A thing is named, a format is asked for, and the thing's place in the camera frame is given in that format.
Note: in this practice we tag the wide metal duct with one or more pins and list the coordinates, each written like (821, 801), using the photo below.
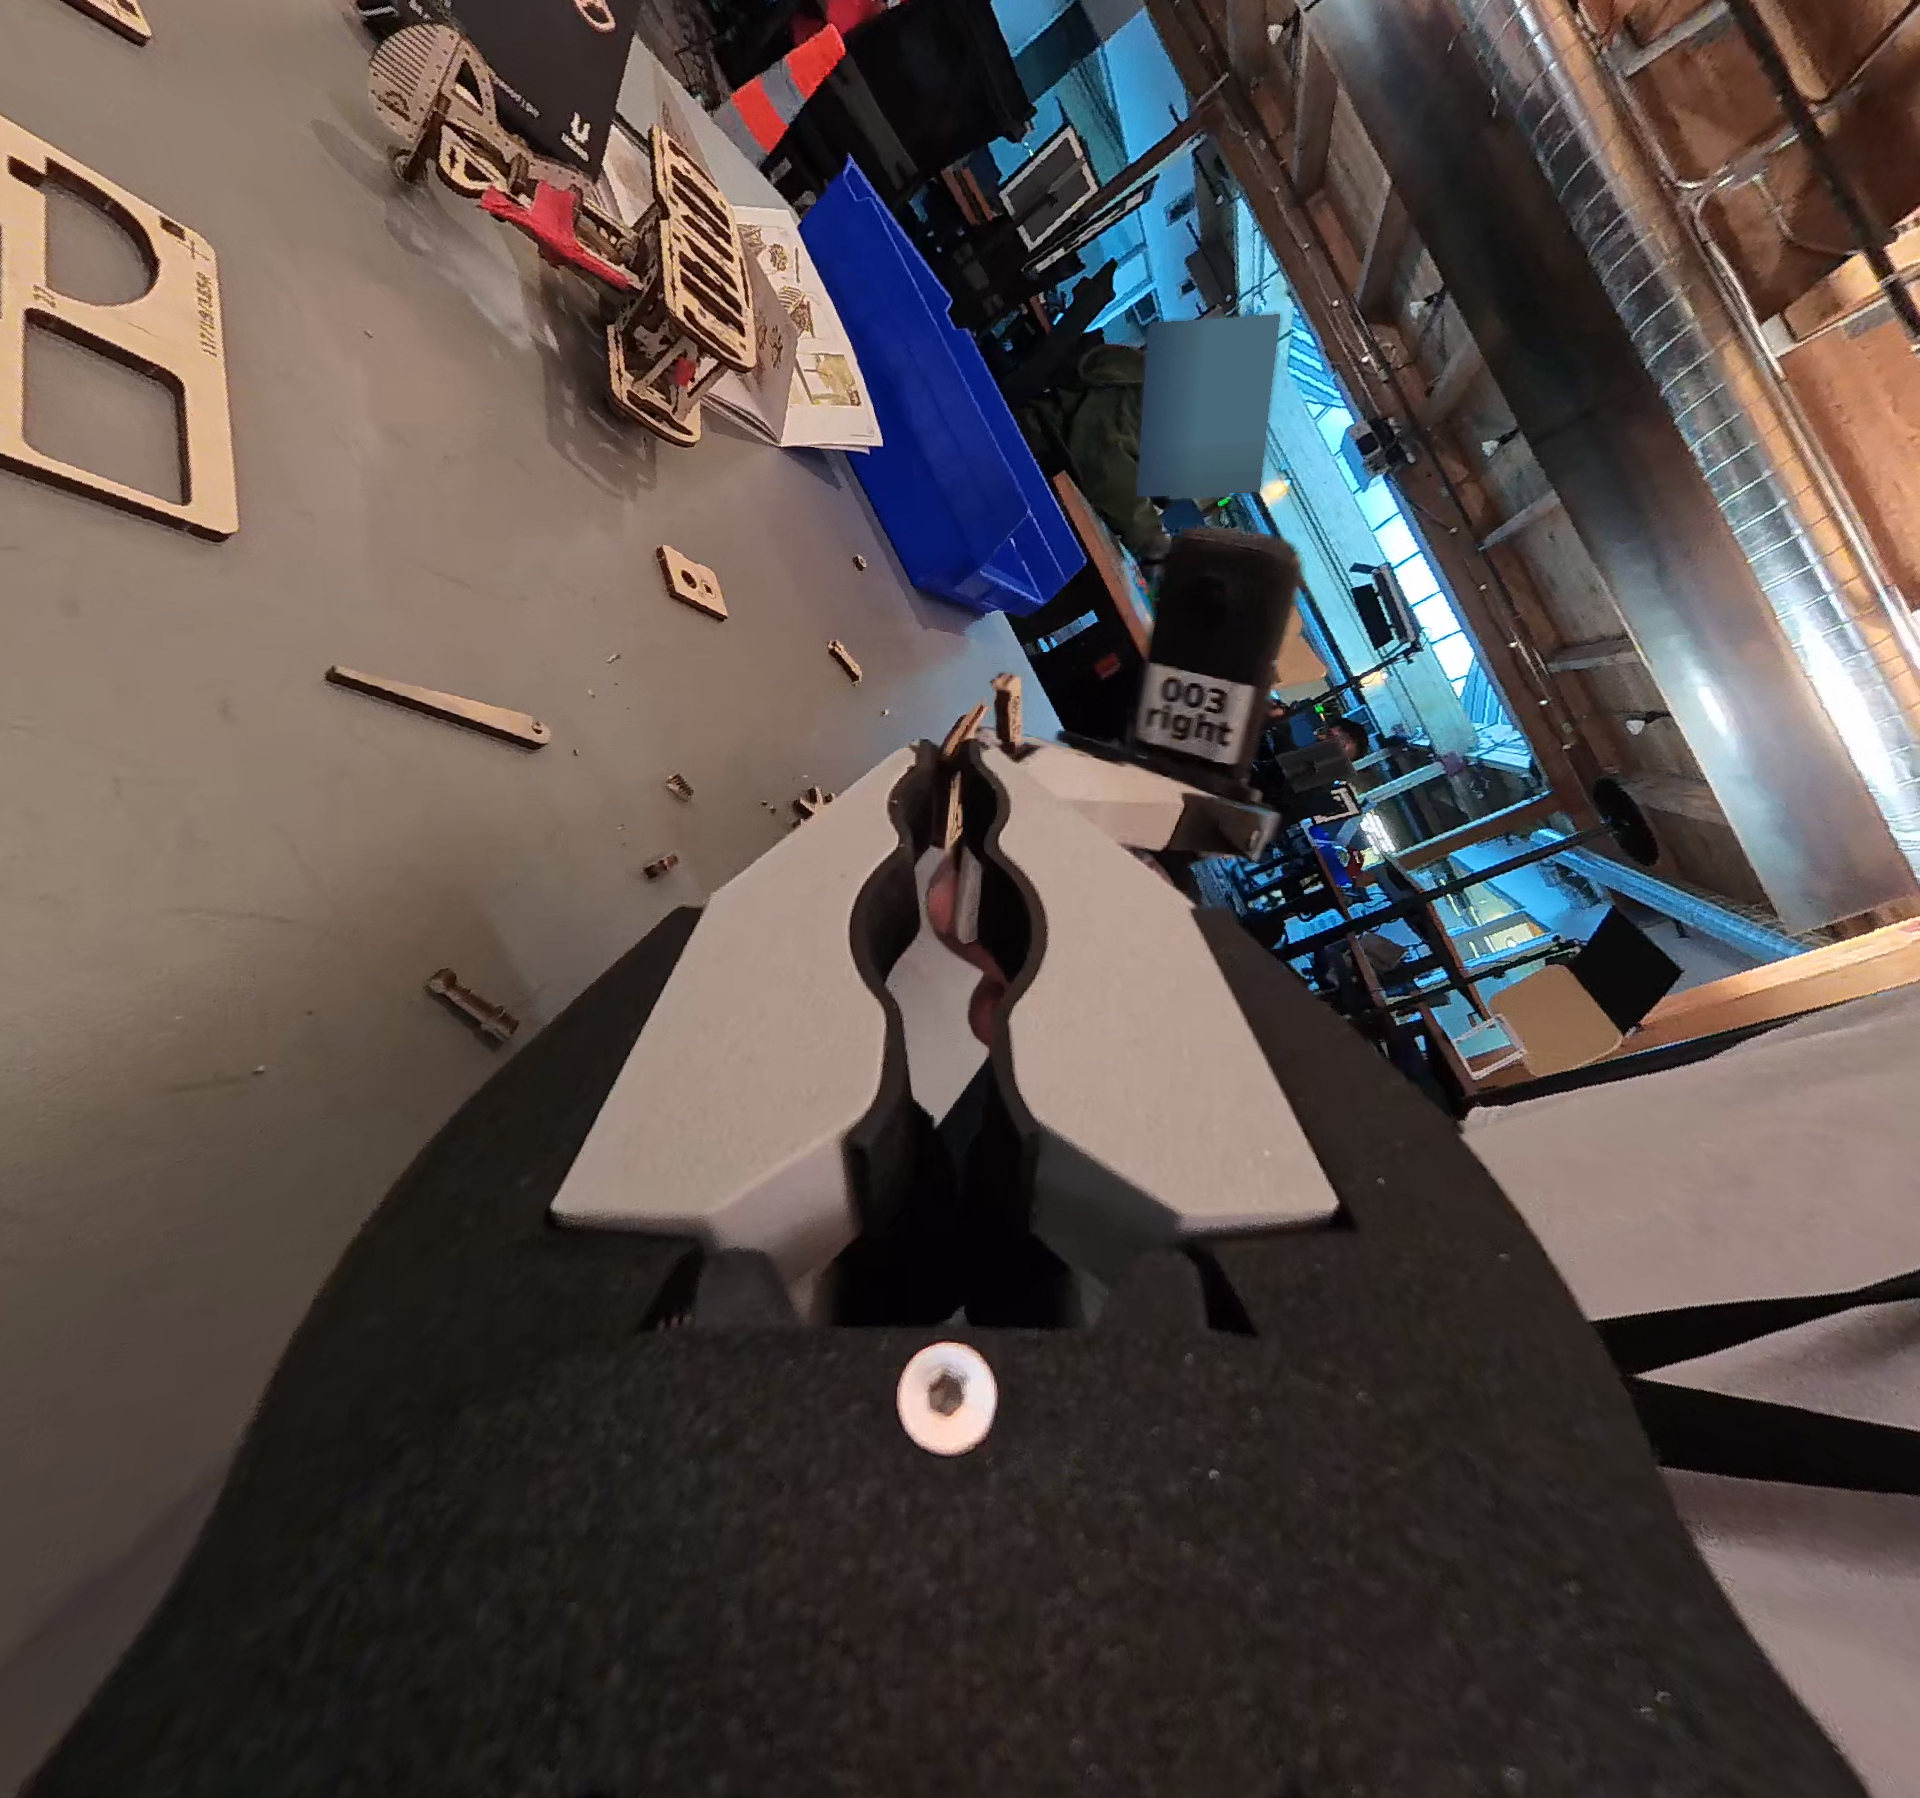
(1576, 447)

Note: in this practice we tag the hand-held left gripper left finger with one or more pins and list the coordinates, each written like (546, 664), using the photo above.
(719, 1077)

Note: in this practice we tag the wooden ceiling beam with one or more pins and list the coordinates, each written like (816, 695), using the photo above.
(1799, 982)

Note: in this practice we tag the long wooden stick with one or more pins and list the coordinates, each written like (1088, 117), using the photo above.
(435, 701)

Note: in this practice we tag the blue plastic bin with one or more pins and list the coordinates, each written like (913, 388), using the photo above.
(929, 404)

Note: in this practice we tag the cream and black panel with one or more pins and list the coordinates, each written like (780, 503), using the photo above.
(1560, 1026)

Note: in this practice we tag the small wooden peg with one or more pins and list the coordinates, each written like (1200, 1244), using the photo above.
(473, 1006)

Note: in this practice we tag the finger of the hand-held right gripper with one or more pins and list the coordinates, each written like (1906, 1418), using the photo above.
(1118, 808)

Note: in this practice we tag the person's white shirt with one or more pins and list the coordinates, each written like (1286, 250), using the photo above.
(1726, 1169)

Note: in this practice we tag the wooden biplane model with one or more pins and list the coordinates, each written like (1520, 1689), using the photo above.
(705, 268)

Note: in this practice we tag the instruction booklet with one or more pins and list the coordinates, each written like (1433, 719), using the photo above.
(825, 404)

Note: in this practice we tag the small wooden connector part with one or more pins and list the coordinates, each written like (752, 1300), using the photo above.
(956, 801)
(1008, 717)

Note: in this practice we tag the square wooden plate with holes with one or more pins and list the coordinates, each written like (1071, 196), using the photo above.
(710, 603)

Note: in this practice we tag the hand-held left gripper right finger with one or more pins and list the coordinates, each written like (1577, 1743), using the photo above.
(1156, 1077)

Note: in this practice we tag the black round lamp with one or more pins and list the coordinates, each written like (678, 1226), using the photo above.
(1627, 824)

